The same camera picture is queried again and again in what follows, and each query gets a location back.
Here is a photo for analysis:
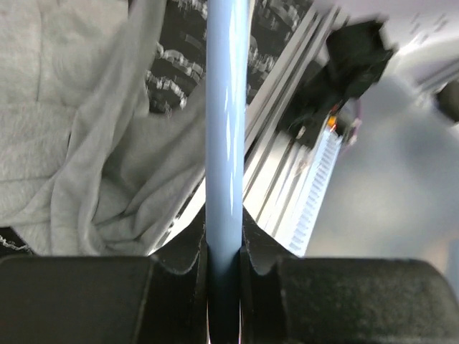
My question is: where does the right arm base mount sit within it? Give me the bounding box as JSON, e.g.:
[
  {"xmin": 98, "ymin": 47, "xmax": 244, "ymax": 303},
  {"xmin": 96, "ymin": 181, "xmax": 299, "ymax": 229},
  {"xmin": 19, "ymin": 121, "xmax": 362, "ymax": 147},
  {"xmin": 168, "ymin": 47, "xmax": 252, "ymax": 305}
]
[{"xmin": 278, "ymin": 60, "xmax": 356, "ymax": 149}]

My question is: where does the light blue hanger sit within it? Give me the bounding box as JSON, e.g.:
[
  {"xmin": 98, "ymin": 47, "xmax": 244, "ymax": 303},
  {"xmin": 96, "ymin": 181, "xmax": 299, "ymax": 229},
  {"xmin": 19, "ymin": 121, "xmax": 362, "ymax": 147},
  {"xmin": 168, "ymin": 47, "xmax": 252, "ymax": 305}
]
[{"xmin": 205, "ymin": 1, "xmax": 250, "ymax": 343}]

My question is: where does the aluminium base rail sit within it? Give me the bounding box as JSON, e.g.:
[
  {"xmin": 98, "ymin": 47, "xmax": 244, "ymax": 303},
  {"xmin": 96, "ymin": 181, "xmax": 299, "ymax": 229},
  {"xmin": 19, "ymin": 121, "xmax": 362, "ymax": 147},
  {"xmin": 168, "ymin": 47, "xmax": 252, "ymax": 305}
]
[{"xmin": 153, "ymin": 6, "xmax": 345, "ymax": 257}]

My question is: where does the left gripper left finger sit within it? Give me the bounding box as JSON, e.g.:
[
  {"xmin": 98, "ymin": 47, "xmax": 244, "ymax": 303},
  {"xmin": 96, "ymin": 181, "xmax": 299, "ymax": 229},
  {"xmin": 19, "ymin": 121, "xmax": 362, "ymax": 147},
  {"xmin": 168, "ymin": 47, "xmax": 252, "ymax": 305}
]
[{"xmin": 1, "ymin": 211, "xmax": 207, "ymax": 343}]

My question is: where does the grey tank top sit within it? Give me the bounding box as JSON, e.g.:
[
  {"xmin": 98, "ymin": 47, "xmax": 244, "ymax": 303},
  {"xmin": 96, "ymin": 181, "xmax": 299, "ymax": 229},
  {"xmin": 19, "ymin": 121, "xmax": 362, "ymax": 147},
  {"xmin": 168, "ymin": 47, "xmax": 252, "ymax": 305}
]
[{"xmin": 1, "ymin": 1, "xmax": 207, "ymax": 255}]

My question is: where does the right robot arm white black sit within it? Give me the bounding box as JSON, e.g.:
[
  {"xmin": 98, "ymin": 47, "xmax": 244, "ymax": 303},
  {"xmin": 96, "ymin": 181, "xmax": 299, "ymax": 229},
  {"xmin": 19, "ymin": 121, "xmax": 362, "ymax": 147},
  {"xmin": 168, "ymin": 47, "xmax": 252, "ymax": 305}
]
[{"xmin": 326, "ymin": 16, "xmax": 458, "ymax": 110}]

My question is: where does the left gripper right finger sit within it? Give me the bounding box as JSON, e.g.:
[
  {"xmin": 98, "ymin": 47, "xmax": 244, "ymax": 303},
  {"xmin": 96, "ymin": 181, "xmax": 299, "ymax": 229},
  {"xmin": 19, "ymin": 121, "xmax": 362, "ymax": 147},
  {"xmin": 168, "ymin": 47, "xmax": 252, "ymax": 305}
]
[{"xmin": 240, "ymin": 211, "xmax": 458, "ymax": 343}]

